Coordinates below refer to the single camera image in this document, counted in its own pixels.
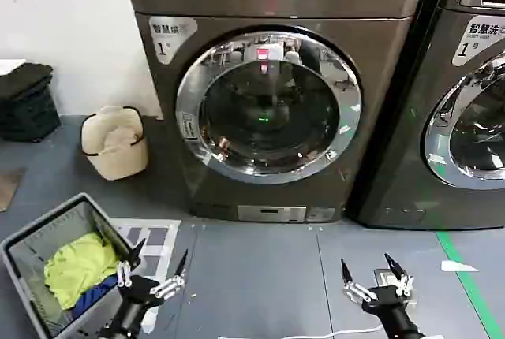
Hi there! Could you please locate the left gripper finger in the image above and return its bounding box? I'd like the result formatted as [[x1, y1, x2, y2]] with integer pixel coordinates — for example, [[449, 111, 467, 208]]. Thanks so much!
[[116, 238, 147, 288], [149, 248, 189, 300]]

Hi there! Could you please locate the white folded cloth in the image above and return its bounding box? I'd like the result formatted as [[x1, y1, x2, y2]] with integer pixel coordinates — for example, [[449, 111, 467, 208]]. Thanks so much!
[[0, 58, 28, 75]]

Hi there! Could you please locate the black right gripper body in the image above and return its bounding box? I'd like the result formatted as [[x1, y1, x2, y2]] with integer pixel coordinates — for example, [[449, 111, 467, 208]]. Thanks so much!
[[361, 285, 420, 330]]

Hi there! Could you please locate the brown cardboard piece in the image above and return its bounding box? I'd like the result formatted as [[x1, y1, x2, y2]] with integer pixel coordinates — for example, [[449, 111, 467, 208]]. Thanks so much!
[[0, 166, 27, 213]]

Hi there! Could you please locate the grey dryer with drawer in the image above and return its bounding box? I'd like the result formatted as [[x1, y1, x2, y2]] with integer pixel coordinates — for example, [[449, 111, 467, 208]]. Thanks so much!
[[346, 0, 505, 233]]

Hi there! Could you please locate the yellow-green garment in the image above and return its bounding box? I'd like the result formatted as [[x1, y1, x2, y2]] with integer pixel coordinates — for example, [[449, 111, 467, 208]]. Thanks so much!
[[43, 232, 120, 311]]

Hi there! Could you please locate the white paper scrap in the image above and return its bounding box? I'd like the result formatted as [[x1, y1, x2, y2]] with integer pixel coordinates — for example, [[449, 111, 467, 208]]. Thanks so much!
[[440, 260, 481, 274]]

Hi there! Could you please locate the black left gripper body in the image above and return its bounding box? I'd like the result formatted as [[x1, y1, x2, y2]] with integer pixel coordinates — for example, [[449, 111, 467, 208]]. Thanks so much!
[[111, 274, 160, 331]]

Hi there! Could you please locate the folded dark clothes stack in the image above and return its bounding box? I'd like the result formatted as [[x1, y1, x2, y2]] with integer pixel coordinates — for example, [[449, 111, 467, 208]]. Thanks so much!
[[0, 62, 55, 100]]

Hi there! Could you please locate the white cable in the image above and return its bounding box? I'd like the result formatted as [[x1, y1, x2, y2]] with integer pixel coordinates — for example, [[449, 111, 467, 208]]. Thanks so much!
[[282, 325, 383, 339]]

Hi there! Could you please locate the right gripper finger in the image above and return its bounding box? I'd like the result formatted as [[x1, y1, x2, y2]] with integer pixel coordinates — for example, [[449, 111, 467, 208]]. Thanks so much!
[[383, 252, 413, 298], [340, 258, 379, 303]]

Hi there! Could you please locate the silver floor outlet plate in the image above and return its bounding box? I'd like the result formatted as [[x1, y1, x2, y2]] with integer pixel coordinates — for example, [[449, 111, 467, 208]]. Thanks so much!
[[372, 268, 417, 305]]

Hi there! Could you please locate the beige fabric laundry bag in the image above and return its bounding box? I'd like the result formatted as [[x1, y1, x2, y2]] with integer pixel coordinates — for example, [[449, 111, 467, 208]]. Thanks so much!
[[80, 105, 150, 182]]

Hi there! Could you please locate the grey white checker floor sheet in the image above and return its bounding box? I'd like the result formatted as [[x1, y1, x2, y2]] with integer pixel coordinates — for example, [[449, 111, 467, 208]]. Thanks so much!
[[113, 218, 183, 336]]

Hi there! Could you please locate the black plastic crate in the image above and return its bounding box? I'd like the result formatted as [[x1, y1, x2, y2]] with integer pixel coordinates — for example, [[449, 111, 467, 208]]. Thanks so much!
[[0, 92, 62, 143]]

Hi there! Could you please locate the blue garment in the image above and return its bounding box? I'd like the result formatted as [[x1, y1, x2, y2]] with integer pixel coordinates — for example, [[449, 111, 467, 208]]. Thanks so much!
[[70, 274, 120, 315]]

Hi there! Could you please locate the green floor tape strip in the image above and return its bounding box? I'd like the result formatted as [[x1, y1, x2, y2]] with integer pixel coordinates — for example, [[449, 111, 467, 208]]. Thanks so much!
[[435, 231, 505, 339]]

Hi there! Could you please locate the grey plastic laundry basket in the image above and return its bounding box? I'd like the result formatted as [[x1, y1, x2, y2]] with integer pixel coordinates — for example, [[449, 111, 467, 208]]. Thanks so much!
[[0, 192, 140, 339]]

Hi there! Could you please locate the round glass dryer door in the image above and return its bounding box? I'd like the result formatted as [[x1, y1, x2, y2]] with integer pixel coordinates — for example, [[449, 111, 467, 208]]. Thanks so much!
[[175, 25, 363, 187], [423, 50, 505, 192]]

